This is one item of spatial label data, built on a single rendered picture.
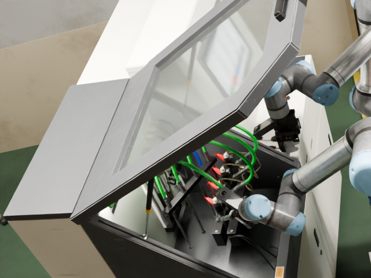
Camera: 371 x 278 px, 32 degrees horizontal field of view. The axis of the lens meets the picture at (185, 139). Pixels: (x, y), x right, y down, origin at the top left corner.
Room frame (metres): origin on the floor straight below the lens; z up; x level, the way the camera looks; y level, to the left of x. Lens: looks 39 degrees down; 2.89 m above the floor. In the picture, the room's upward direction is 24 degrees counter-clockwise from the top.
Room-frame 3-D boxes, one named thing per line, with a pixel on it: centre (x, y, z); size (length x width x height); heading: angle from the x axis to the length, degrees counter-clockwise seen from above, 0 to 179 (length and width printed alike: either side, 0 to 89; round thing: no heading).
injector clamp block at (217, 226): (1.86, -0.07, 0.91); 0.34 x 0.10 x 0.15; 151
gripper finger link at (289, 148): (1.69, -0.33, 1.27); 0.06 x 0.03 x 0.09; 61
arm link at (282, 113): (1.71, -0.34, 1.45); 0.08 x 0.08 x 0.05
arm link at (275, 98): (1.71, -0.34, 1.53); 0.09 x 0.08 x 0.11; 105
